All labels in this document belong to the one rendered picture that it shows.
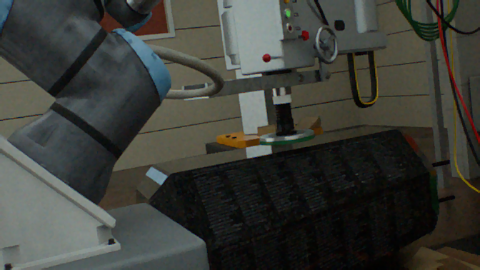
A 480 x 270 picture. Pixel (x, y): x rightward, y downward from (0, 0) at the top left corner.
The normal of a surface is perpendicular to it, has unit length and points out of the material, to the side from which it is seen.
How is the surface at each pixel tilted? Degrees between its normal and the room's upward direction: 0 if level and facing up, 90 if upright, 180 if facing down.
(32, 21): 92
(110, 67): 81
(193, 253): 90
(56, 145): 58
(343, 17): 90
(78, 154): 77
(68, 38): 85
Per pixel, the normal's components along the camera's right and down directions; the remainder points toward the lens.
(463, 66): 0.39, 0.04
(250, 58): -0.66, 0.16
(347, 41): 0.73, -0.04
